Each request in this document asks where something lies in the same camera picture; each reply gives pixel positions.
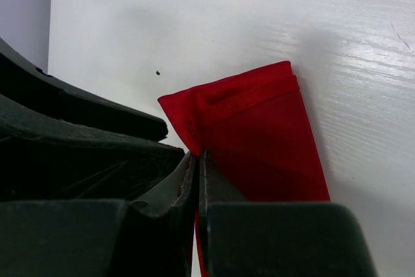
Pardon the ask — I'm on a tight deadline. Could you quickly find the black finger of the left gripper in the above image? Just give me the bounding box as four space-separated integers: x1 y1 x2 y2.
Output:
1 97 184 201
1 40 168 141

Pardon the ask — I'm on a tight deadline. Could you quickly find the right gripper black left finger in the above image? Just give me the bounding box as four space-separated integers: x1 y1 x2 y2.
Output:
132 152 196 276

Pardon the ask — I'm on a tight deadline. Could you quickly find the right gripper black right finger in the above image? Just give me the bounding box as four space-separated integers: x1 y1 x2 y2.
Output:
198 150 249 258

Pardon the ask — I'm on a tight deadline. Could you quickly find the red cloth napkin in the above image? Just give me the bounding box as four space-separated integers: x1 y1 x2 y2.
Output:
157 60 331 277

